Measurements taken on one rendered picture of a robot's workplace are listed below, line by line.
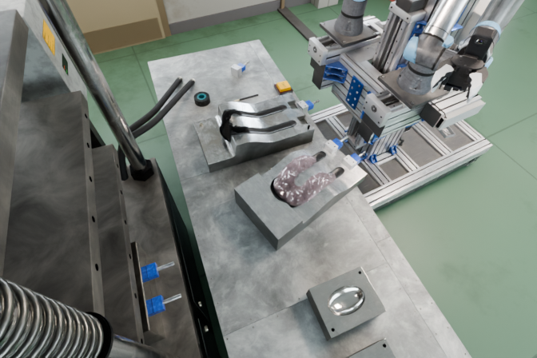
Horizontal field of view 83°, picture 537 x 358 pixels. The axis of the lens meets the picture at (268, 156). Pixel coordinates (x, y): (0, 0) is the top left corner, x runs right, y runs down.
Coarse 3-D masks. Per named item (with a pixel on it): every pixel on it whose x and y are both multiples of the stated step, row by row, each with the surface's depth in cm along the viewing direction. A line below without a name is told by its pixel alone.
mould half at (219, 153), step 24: (288, 96) 151; (216, 120) 143; (240, 120) 134; (264, 120) 141; (288, 120) 141; (216, 144) 135; (240, 144) 126; (264, 144) 132; (288, 144) 139; (216, 168) 132
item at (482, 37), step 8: (480, 32) 70; (488, 32) 69; (496, 32) 69; (472, 40) 72; (480, 40) 71; (488, 40) 70; (472, 48) 75; (480, 48) 74; (488, 48) 72; (480, 56) 76
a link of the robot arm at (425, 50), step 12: (444, 0) 93; (456, 0) 92; (468, 0) 93; (444, 12) 93; (456, 12) 92; (432, 24) 95; (444, 24) 93; (420, 36) 98; (432, 36) 95; (444, 36) 95; (408, 48) 98; (420, 48) 96; (432, 48) 95; (444, 48) 95; (408, 60) 101; (420, 60) 98; (432, 60) 95
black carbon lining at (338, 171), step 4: (320, 152) 135; (312, 156) 133; (316, 156) 134; (320, 156) 134; (324, 156) 134; (316, 160) 132; (320, 160) 132; (336, 168) 130; (340, 168) 130; (332, 172) 129; (336, 172) 129; (340, 172) 129; (336, 176) 128; (272, 184) 122; (272, 188) 121; (272, 192) 120; (276, 196) 119; (280, 200) 113
